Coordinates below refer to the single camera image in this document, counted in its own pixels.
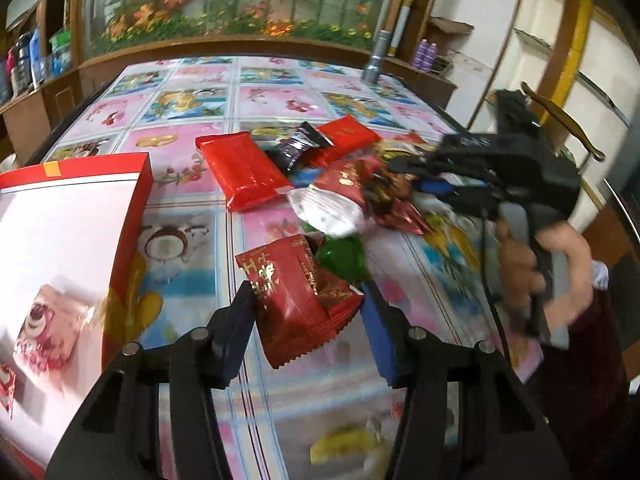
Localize blue plastic bottle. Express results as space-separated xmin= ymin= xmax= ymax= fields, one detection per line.
xmin=29 ymin=27 xmax=43 ymax=86

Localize glass case with artificial flowers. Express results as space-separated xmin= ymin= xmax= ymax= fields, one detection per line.
xmin=70 ymin=0 xmax=446 ymax=61

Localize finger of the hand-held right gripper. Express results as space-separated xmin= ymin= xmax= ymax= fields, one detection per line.
xmin=412 ymin=177 xmax=501 ymax=213
xmin=387 ymin=152 xmax=481 ymax=177

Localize pink bear snack packet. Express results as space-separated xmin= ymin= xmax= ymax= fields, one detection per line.
xmin=15 ymin=285 xmax=98 ymax=373

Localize brown gold foil packet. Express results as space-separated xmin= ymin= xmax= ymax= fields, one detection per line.
xmin=370 ymin=160 xmax=416 ymax=201

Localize large red snack packet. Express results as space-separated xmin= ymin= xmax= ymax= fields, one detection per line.
xmin=305 ymin=115 xmax=381 ymax=166
xmin=195 ymin=131 xmax=293 ymax=213

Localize printed plastic tablecloth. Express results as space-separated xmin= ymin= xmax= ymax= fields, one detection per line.
xmin=0 ymin=55 xmax=551 ymax=480

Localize green packet on shelf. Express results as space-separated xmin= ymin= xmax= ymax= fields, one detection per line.
xmin=49 ymin=30 xmax=73 ymax=73

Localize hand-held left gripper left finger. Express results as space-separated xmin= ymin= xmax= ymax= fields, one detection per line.
xmin=45 ymin=280 xmax=258 ymax=480

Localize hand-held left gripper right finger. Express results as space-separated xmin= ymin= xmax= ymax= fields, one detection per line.
xmin=360 ymin=280 xmax=573 ymax=480

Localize dark purple snack packet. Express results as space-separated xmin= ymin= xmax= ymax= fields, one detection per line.
xmin=264 ymin=122 xmax=333 ymax=176

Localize person's right hand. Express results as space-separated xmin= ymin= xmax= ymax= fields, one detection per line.
xmin=495 ymin=219 xmax=597 ymax=331

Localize green snack packet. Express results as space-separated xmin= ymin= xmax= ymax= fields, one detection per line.
xmin=315 ymin=234 xmax=371 ymax=286

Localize rolled paper tube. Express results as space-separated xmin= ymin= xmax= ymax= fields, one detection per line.
xmin=390 ymin=0 xmax=423 ymax=58

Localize person's right forearm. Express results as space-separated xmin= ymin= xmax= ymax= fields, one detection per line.
xmin=515 ymin=260 xmax=640 ymax=480

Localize small red gold-print packet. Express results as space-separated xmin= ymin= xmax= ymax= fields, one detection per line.
xmin=235 ymin=234 xmax=366 ymax=371

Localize dark flask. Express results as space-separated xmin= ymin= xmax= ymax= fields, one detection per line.
xmin=10 ymin=35 xmax=33 ymax=96

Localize silver flashlight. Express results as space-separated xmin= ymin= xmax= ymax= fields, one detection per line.
xmin=361 ymin=0 xmax=403 ymax=83

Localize dark red bear packet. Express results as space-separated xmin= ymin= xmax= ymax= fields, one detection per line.
xmin=317 ymin=157 xmax=386 ymax=211

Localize red cardboard box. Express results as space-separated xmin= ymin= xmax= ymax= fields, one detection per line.
xmin=0 ymin=152 xmax=153 ymax=480

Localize red heart-print foil packet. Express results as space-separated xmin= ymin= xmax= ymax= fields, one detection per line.
xmin=0 ymin=365 xmax=18 ymax=418
xmin=375 ymin=195 xmax=436 ymax=236

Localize wooden chair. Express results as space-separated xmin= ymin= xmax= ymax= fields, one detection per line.
xmin=520 ymin=81 xmax=608 ymax=161

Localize wooden display cabinet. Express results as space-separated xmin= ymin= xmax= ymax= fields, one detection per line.
xmin=0 ymin=0 xmax=458 ymax=161

